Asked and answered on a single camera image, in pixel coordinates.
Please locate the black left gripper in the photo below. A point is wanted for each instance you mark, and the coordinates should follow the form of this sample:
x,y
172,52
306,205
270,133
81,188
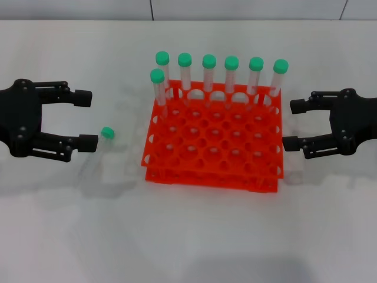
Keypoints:
x,y
20,118

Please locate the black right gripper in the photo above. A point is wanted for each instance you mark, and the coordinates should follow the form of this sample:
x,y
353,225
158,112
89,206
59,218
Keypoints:
x,y
350,121

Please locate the green-capped clear test tube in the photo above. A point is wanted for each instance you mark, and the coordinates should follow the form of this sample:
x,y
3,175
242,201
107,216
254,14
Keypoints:
x,y
184,59
157,76
162,57
107,132
209,61
280,66
231,62
256,64

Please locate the orange test tube rack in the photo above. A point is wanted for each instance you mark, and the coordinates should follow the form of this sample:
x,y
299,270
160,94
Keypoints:
x,y
218,141

